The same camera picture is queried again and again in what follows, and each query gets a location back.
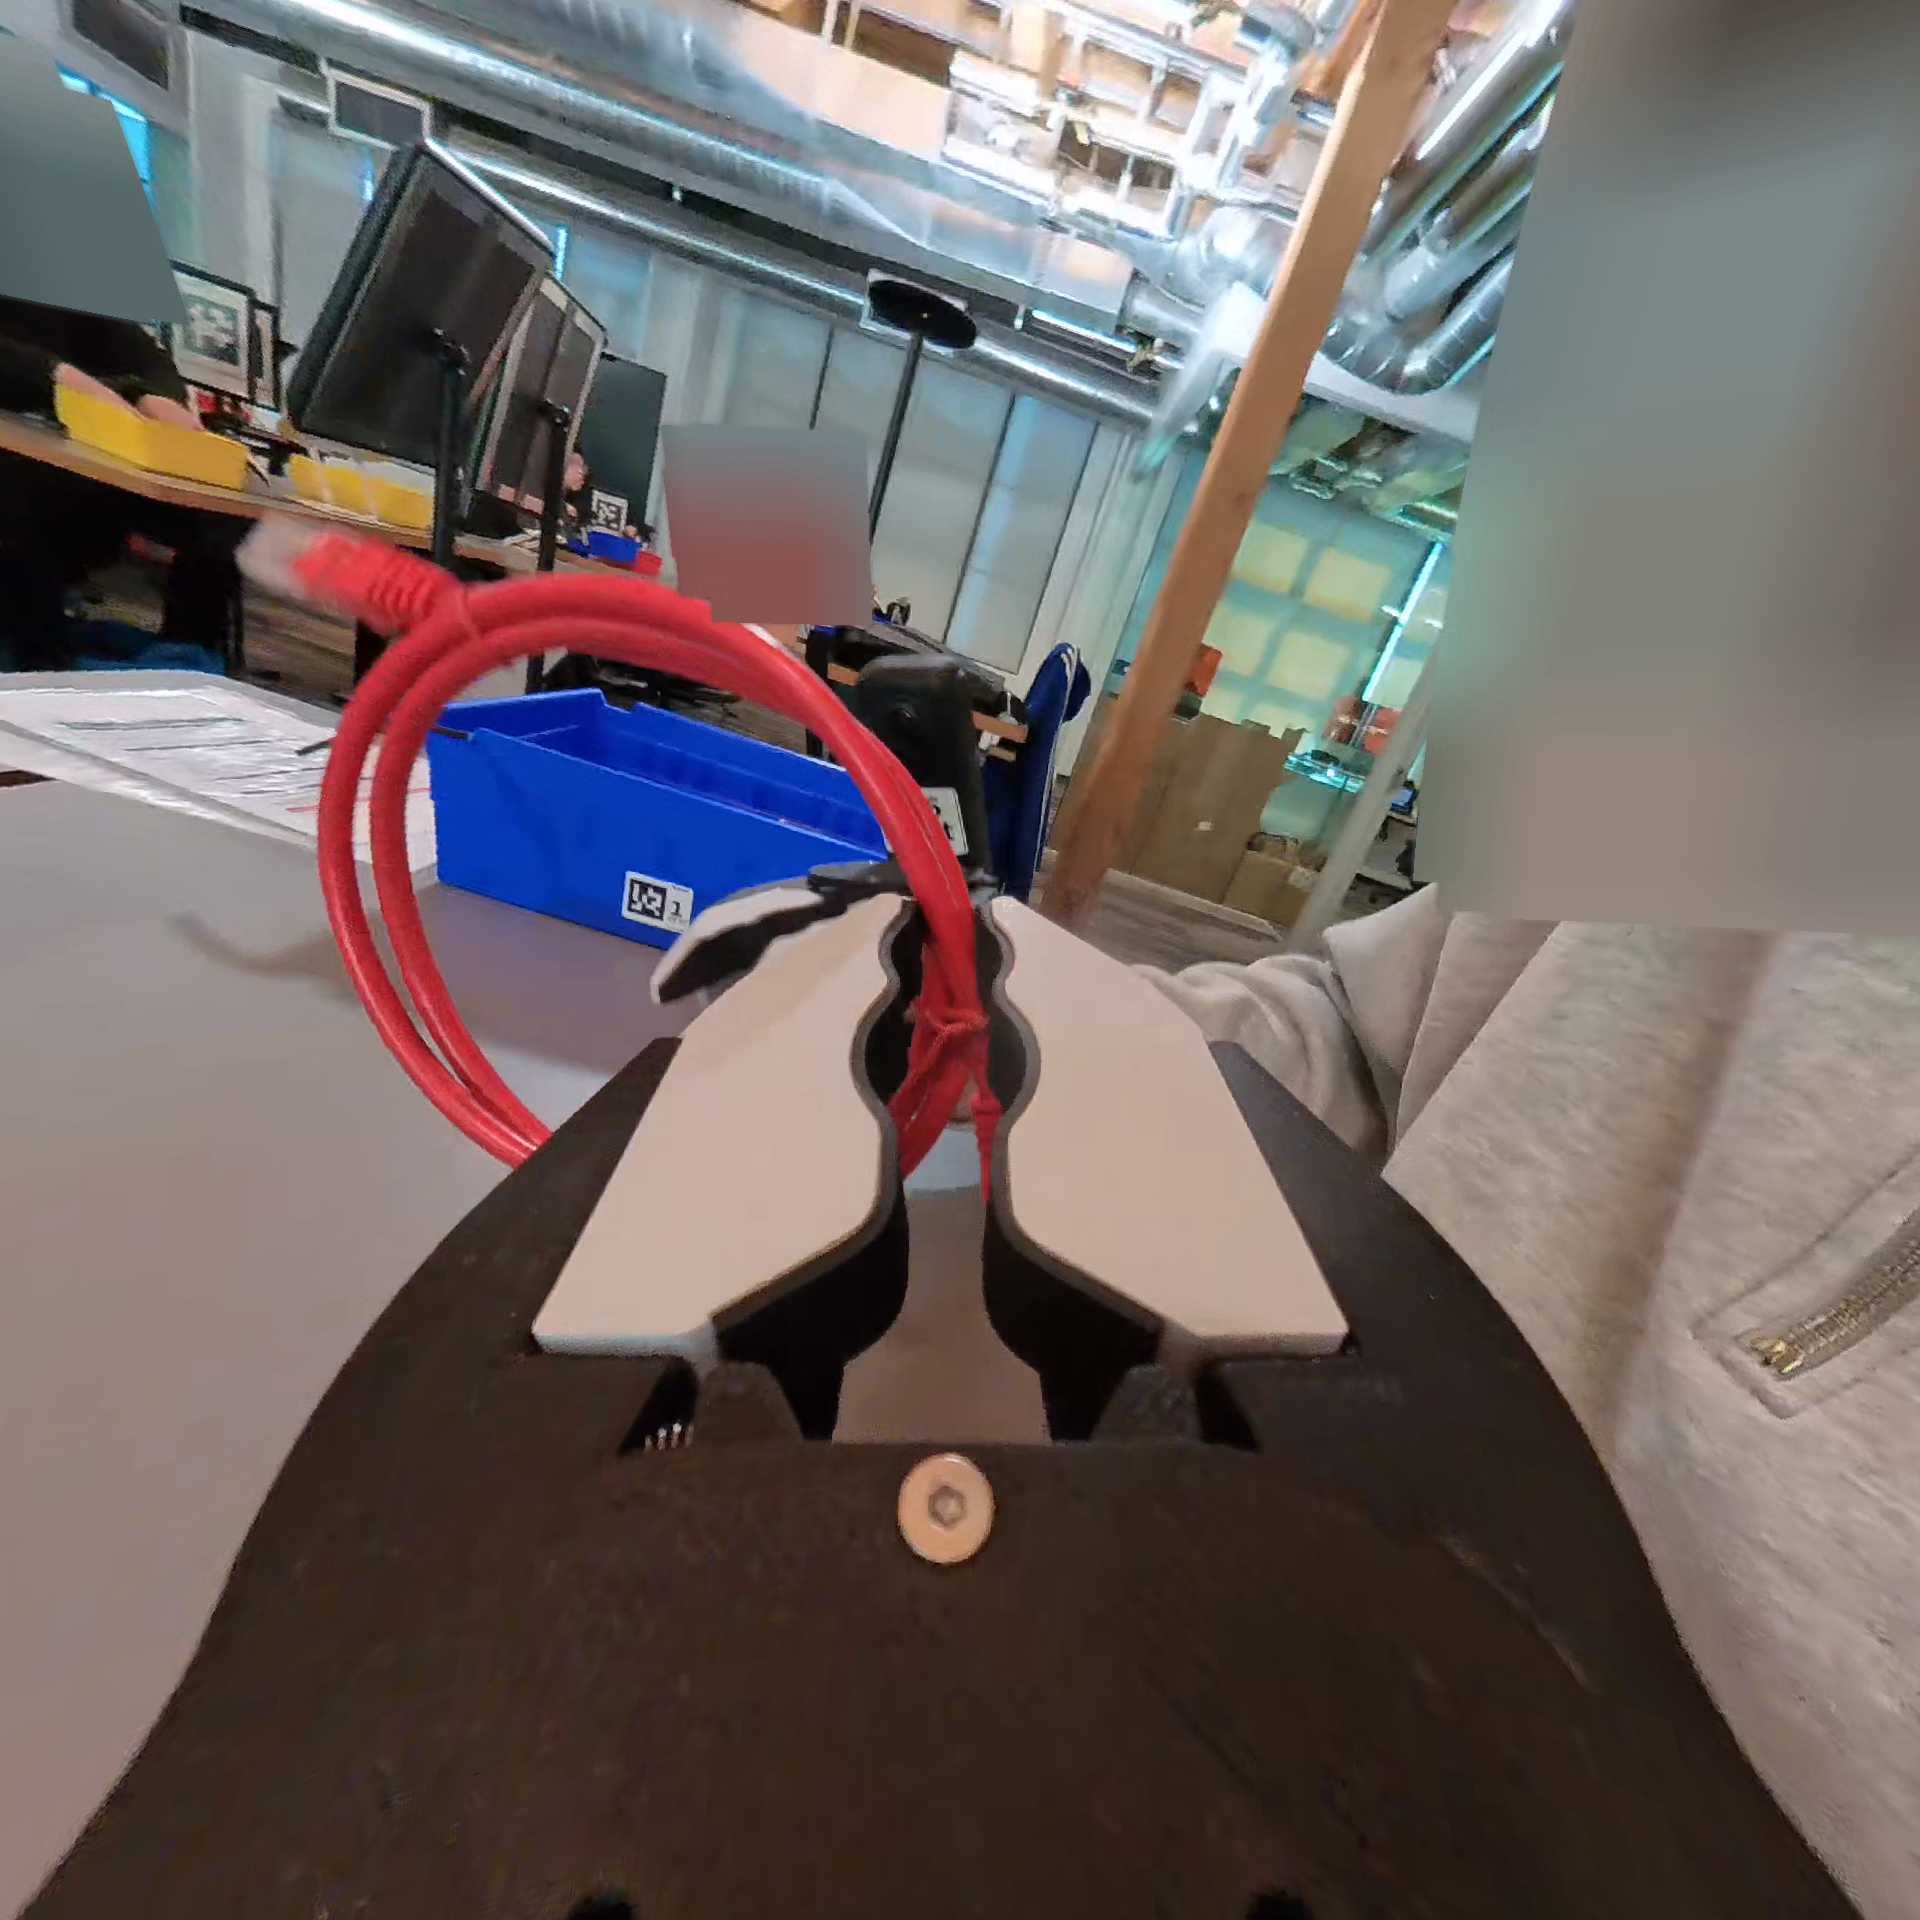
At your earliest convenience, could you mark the black round lamp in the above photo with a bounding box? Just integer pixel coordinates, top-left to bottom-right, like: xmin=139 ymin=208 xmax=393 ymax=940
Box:
xmin=868 ymin=277 xmax=980 ymax=542

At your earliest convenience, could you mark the small framed marker poster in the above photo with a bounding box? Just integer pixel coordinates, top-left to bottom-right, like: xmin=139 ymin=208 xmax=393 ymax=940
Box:
xmin=165 ymin=261 xmax=260 ymax=397

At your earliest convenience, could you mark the black monitor on stand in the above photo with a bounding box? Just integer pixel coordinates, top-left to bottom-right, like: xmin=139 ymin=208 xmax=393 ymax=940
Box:
xmin=285 ymin=140 xmax=559 ymax=577

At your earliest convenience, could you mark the silver ventilation duct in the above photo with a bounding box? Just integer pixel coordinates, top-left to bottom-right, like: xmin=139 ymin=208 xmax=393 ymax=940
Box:
xmin=194 ymin=0 xmax=1248 ymax=322

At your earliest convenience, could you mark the printed paper sheet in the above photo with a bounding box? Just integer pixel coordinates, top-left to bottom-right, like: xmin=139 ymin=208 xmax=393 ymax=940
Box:
xmin=0 ymin=704 xmax=436 ymax=873

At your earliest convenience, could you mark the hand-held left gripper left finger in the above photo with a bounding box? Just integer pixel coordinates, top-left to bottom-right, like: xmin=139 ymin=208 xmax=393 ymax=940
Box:
xmin=533 ymin=890 xmax=917 ymax=1370

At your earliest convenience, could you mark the wooden support post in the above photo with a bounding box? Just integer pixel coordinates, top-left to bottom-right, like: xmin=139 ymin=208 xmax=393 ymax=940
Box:
xmin=1041 ymin=0 xmax=1461 ymax=925

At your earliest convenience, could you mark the person's right forearm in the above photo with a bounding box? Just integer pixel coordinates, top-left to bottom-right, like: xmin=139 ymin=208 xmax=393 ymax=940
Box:
xmin=1138 ymin=936 xmax=1421 ymax=1157

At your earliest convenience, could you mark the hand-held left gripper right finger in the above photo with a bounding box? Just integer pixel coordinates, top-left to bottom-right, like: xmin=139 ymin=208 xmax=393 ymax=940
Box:
xmin=980 ymin=897 xmax=1353 ymax=1370

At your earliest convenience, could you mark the row of small yellow bins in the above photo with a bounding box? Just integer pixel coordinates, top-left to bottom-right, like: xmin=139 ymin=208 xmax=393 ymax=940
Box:
xmin=286 ymin=453 xmax=436 ymax=528

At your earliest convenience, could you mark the red network cable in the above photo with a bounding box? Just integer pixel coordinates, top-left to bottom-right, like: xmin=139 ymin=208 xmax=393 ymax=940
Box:
xmin=238 ymin=524 xmax=1002 ymax=1202

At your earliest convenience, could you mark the blue tagged plastic bin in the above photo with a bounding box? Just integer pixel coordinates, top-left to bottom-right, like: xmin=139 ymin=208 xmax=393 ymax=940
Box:
xmin=428 ymin=684 xmax=894 ymax=951

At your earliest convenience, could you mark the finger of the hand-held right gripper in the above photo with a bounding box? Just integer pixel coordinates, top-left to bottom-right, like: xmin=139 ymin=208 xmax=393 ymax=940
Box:
xmin=653 ymin=882 xmax=843 ymax=1007

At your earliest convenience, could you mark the silver pipe bundle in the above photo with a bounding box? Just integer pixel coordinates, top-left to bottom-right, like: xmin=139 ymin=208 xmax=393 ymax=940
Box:
xmin=1138 ymin=0 xmax=1559 ymax=436

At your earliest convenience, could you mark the large yellow plastic bin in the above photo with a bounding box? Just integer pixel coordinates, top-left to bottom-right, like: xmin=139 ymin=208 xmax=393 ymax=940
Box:
xmin=55 ymin=383 xmax=251 ymax=490

